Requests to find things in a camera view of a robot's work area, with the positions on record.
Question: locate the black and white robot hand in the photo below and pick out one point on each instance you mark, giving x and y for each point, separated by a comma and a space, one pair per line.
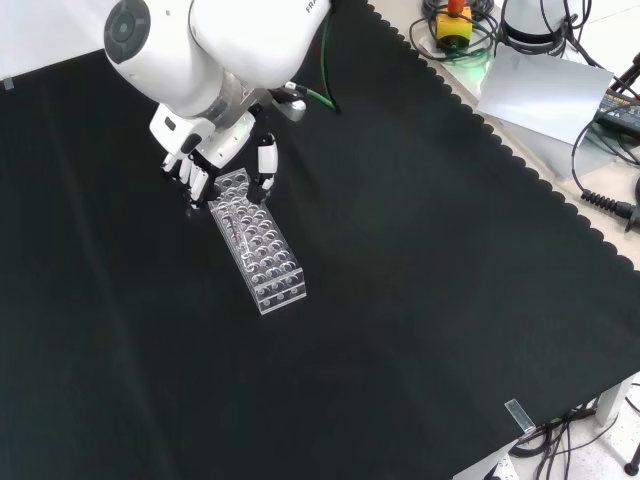
200, 137

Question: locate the clear glass test tube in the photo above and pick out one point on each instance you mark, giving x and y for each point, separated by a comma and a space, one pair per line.
244, 252

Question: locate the clear plastic test tube rack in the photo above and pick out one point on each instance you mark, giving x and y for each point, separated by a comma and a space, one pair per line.
274, 280

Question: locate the grey tape piece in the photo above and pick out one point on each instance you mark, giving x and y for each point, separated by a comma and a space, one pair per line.
8, 83

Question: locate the black bench cloth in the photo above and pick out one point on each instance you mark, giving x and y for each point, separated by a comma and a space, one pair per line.
400, 275

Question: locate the yellow stop button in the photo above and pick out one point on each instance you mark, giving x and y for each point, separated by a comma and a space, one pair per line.
453, 27

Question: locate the pale grey board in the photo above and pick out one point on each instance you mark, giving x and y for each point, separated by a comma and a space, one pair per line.
540, 90

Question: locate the black power adapter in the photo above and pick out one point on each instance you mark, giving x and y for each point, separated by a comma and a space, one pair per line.
620, 112

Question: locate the clear tape strip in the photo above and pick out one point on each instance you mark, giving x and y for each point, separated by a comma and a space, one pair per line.
519, 415

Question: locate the black tripod leg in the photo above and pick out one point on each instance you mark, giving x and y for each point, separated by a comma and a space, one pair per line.
629, 75

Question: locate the grey bench leg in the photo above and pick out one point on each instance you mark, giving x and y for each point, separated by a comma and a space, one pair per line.
612, 402

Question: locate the black tripod foot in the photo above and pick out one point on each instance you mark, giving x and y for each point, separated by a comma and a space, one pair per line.
631, 457

